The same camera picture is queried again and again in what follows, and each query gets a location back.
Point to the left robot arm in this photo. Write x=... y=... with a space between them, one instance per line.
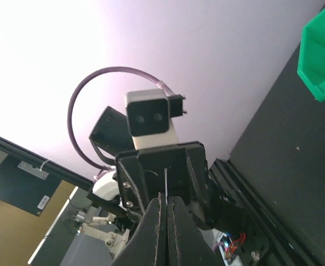
x=109 y=138

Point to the green end plastic bin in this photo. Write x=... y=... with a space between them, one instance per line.
x=311 y=62

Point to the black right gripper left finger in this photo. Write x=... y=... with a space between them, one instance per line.
x=148 y=245

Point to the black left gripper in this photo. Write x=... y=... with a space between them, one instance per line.
x=178 y=170

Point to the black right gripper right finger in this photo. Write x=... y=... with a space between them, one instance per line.
x=185 y=243

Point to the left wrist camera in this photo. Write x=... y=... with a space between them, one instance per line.
x=149 y=117

